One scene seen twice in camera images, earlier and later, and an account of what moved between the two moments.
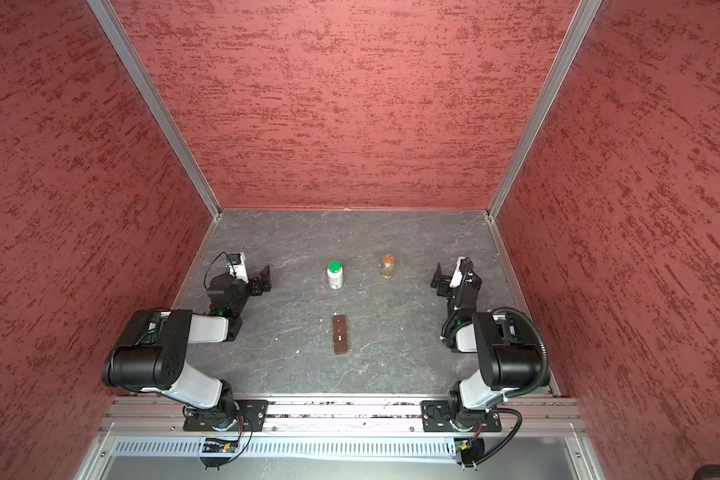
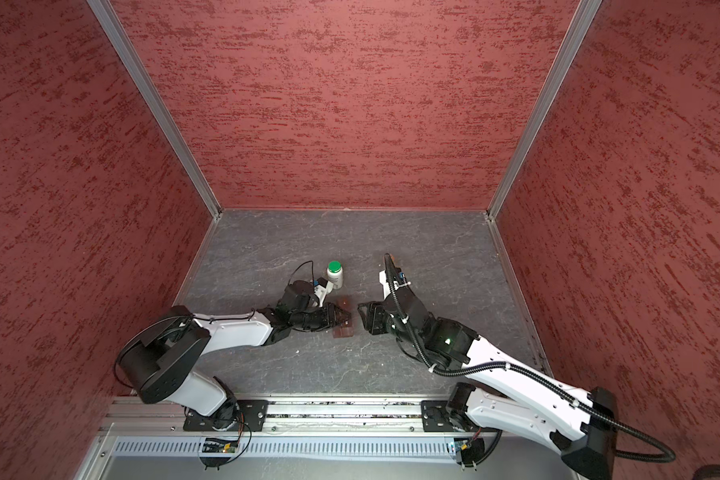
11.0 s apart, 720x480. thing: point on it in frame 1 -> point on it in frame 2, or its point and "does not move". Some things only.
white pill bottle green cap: (335, 275) does not move
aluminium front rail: (344, 416) does not move
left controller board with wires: (225, 446) does not move
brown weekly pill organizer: (340, 334) -> (345, 330)
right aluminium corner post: (581, 24) does not move
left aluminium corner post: (109, 17) does not move
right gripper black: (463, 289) -> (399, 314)
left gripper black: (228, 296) -> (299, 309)
